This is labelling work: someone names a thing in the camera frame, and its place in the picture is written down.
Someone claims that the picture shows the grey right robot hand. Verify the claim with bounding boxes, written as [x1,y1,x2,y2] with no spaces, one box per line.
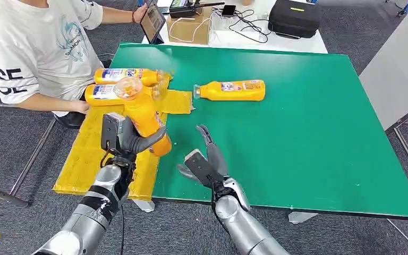
[176,125,230,184]

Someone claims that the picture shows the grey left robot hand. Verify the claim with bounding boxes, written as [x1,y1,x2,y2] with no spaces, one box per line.
[114,116,168,163]

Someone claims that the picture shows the orange plastic drink bottle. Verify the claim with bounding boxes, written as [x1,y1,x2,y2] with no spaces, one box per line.
[84,83,163,107]
[193,79,266,102]
[94,67,166,87]
[114,77,172,157]

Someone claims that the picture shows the yellow plastic sheet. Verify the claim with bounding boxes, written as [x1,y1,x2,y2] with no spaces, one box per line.
[53,72,194,201]

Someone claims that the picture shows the green table mat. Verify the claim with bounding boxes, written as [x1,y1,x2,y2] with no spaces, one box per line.
[109,42,408,220]

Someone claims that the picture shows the black tablet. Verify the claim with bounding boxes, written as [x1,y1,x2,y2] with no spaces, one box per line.
[140,2,167,45]

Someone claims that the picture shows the brown cardboard box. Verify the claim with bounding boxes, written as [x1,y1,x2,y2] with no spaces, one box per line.
[166,7,214,45]

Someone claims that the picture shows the white table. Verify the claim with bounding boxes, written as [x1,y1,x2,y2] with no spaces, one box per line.
[141,0,328,54]

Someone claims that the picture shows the black handheld radio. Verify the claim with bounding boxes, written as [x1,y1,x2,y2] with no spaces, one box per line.
[168,0,225,19]

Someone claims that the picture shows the person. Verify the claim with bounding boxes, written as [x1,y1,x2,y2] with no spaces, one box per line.
[0,0,148,129]

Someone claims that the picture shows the black carrying case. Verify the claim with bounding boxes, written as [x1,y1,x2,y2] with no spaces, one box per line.
[268,0,322,39]

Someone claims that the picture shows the grey table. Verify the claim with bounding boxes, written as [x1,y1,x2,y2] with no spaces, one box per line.
[359,3,408,194]

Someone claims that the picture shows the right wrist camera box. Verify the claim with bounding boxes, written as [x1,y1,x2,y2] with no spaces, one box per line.
[184,149,225,189]

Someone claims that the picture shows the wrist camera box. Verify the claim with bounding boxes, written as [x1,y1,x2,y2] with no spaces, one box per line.
[100,112,125,152]
[184,149,225,189]

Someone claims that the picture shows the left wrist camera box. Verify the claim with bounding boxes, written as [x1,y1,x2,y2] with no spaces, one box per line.
[100,112,125,152]

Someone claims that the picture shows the grey metal frame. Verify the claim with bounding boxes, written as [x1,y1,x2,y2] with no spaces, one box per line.
[0,102,57,208]

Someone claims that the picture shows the black cables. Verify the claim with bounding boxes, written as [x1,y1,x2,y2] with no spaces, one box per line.
[217,7,274,45]

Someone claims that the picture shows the white floor cable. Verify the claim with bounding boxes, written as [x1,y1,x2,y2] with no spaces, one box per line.
[387,218,408,253]

